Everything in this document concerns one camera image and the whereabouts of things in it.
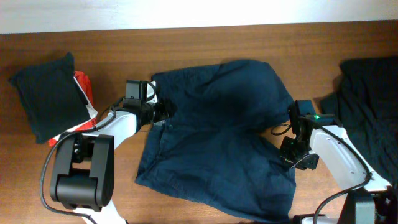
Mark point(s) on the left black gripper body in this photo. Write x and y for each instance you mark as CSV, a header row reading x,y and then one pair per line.
x,y
155,111

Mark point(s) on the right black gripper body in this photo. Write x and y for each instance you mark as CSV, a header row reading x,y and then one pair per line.
x,y
296,154

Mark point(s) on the dark blue shorts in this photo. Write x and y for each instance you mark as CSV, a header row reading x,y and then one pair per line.
x,y
211,150

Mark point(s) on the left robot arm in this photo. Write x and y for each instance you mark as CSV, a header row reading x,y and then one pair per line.
x,y
82,177

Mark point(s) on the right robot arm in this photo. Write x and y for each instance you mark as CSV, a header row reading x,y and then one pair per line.
x,y
365,196

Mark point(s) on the dark blue clothes pile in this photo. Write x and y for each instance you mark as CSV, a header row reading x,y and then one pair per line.
x,y
366,103

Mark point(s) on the folded white garment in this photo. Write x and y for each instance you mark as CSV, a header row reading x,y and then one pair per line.
x,y
87,105

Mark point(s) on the folded red garment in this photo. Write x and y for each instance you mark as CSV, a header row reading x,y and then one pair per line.
x,y
85,87

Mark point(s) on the folded black garment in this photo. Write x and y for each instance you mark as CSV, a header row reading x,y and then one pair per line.
x,y
51,97

